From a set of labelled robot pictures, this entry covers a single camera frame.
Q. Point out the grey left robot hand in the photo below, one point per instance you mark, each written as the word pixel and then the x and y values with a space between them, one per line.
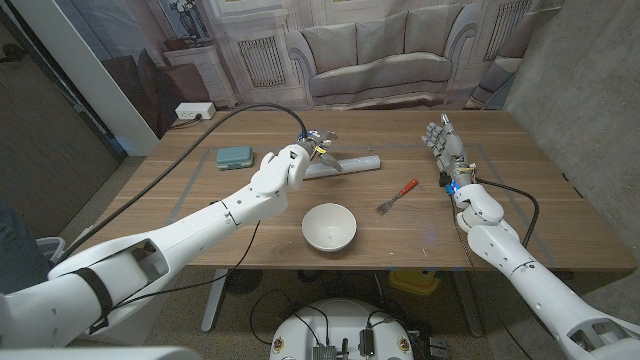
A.
pixel 319 142

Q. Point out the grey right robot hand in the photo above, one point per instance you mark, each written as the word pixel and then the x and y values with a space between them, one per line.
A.
pixel 452 150

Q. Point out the clear plastic wrap roll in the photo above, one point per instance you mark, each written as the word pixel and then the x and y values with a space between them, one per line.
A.
pixel 357 164

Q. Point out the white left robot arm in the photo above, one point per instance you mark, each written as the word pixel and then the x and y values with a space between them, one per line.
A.
pixel 200 235

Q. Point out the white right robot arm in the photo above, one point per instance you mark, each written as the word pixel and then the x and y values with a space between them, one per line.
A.
pixel 530 285

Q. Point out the white ceramic bowl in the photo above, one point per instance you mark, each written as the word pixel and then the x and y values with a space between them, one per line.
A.
pixel 329 225

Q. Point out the small teal plastic box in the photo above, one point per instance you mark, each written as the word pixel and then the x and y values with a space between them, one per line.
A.
pixel 234 157

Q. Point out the printed living room backdrop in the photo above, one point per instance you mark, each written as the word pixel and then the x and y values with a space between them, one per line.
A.
pixel 375 50

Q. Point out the white power strip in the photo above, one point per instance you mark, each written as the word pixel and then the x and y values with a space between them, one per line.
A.
pixel 194 110

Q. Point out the yellow object under table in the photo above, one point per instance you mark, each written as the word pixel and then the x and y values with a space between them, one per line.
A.
pixel 414 281

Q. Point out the white table leg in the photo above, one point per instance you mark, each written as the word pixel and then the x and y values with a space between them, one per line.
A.
pixel 469 305
pixel 214 300

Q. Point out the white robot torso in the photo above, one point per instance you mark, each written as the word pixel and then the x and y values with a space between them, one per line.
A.
pixel 340 325

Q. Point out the white chair base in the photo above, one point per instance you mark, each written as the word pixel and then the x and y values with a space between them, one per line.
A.
pixel 52 246

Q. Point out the person's leg in dark trousers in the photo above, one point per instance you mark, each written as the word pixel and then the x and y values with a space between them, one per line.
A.
pixel 17 250

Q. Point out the white door frame post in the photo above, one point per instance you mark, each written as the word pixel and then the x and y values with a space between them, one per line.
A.
pixel 100 90

